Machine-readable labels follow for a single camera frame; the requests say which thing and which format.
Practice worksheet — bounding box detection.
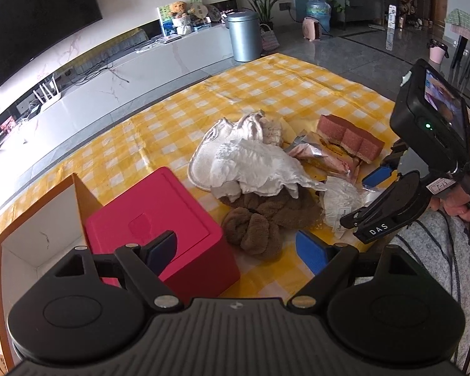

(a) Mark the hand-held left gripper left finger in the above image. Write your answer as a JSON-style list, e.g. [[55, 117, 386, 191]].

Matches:
[[54, 230, 185, 311]]

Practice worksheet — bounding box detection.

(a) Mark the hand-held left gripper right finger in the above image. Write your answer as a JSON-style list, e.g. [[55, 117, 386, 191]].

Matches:
[[287, 230, 416, 311]]

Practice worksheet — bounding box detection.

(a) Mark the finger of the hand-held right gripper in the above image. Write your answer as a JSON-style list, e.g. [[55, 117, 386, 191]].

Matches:
[[340, 194, 401, 242], [362, 143, 410, 189]]

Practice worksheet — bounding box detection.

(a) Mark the clear plastic bag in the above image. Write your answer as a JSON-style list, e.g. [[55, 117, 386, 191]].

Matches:
[[319, 176, 377, 236]]

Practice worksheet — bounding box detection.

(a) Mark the red and beige sponge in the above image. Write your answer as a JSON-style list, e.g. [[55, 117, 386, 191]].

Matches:
[[316, 114, 385, 163]]

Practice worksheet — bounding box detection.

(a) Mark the silver snack packet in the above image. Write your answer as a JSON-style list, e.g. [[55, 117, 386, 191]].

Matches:
[[284, 132, 363, 179]]

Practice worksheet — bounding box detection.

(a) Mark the brown towel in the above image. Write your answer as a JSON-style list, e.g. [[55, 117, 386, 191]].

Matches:
[[221, 190, 324, 261]]

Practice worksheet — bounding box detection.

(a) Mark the cardboard box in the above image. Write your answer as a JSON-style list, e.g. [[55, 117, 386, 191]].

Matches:
[[0, 172, 104, 376]]

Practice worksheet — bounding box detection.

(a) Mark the person's right hand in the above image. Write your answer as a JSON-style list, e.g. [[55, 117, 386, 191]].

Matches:
[[431, 166, 470, 228]]

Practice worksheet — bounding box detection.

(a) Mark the red box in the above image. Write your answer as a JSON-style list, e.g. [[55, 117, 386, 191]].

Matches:
[[84, 166, 241, 298]]

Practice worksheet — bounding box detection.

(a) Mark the pink bin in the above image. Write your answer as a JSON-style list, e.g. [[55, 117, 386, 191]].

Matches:
[[429, 39, 449, 64]]

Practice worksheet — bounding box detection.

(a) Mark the tall white box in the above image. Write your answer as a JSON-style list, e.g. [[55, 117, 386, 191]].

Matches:
[[386, 4, 397, 51]]

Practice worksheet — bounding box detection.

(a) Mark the green checked cloth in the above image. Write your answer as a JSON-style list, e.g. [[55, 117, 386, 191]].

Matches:
[[444, 8, 470, 38]]

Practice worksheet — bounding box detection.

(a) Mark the white crumpled cloth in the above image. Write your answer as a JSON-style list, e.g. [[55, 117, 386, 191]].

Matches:
[[211, 112, 327, 204]]

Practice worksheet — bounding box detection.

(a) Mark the cluttered shelf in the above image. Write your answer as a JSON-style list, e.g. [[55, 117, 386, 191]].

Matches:
[[397, 0, 433, 30]]

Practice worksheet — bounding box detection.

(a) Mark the pink and white crochet piece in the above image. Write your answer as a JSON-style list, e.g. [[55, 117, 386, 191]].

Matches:
[[258, 112, 286, 147]]

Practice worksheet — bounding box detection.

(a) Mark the pink heater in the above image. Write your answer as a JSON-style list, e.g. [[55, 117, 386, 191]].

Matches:
[[302, 16, 322, 42]]

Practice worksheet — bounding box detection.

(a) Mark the blue water bottle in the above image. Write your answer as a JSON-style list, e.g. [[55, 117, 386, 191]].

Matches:
[[306, 0, 332, 32]]

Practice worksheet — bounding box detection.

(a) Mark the yellow checkered tablecloth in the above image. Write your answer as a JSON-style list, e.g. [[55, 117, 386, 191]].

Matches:
[[0, 53, 408, 361]]

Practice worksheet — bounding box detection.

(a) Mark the woven basket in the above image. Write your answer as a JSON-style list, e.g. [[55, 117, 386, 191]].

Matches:
[[259, 23, 279, 51]]

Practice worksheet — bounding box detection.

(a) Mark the white television console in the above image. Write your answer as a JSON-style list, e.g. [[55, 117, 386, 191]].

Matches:
[[0, 21, 236, 208]]

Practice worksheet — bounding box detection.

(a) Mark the green potted plant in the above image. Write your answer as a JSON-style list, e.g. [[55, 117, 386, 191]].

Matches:
[[227, 0, 290, 32]]

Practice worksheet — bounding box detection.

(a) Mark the silver trash can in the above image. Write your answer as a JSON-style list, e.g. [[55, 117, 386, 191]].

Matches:
[[225, 8, 263, 62]]

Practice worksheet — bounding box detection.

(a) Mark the white router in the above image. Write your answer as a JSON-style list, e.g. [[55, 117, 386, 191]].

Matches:
[[33, 74, 61, 112]]

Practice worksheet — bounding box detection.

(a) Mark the round decorative plate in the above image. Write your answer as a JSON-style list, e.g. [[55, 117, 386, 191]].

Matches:
[[207, 4, 230, 24]]

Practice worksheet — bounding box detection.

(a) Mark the green printed picture board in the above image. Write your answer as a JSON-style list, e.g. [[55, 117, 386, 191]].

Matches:
[[157, 0, 204, 40]]

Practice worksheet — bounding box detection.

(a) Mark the black television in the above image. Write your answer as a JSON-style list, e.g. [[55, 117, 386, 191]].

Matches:
[[0, 0, 103, 100]]

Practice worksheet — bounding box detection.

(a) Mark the black cable tangle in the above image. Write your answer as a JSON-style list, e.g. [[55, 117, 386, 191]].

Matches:
[[68, 53, 130, 85]]

